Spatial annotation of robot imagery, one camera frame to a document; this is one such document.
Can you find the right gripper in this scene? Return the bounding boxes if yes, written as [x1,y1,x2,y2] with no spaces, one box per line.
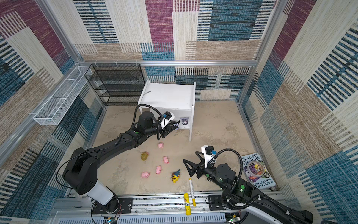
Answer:
[183,151,227,190]

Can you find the purple-eared black figure toy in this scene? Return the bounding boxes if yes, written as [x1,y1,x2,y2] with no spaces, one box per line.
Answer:
[180,117,189,126]

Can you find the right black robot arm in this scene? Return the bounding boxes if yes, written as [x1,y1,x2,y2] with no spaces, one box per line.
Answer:
[183,146,313,224]

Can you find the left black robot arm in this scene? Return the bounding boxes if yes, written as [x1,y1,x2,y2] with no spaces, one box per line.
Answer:
[62,104,178,214]

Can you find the white two-tier shelf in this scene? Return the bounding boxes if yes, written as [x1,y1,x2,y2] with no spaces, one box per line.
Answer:
[138,80,196,141]

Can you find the yellow blue figure toy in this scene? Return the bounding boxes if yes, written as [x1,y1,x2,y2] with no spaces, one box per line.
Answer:
[171,169,180,183]

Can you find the pink pig toy middle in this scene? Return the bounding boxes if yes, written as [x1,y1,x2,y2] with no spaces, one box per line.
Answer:
[163,156,169,164]

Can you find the pink pig toy lower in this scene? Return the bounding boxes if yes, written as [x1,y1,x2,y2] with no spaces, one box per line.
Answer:
[156,166,162,174]

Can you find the white yellow marker pen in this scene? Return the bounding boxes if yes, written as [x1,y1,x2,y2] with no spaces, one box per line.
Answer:
[189,178,196,207]

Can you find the olive green toy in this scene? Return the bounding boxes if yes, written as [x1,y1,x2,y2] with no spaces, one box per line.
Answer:
[141,152,149,161]

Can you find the yellow glue stick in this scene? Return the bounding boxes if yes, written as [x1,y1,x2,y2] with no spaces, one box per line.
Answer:
[184,193,191,216]

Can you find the pink pig toy left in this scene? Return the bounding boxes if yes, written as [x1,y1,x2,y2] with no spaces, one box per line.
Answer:
[141,172,150,178]

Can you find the round sticker tape roll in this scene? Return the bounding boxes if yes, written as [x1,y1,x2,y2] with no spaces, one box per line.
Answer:
[246,161,266,178]

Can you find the treehouse book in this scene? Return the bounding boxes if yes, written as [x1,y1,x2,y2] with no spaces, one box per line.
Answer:
[242,153,276,189]

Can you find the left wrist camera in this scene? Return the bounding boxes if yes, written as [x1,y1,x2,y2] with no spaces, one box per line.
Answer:
[160,112,175,129]

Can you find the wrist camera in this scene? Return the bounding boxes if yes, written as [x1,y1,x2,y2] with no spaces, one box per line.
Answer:
[201,145,217,168]
[160,112,175,129]

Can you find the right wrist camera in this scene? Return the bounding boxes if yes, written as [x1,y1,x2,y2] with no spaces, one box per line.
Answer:
[201,145,217,168]

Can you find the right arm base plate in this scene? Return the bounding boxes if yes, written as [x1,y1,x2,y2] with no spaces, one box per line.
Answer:
[207,195,231,211]

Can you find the black wire mesh rack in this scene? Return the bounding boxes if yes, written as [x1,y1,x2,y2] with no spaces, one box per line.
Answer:
[84,63,145,106]

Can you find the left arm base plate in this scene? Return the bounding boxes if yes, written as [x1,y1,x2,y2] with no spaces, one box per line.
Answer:
[91,198,133,216]

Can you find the white wire mesh basket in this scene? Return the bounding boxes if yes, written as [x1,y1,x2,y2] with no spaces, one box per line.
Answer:
[34,66,89,126]

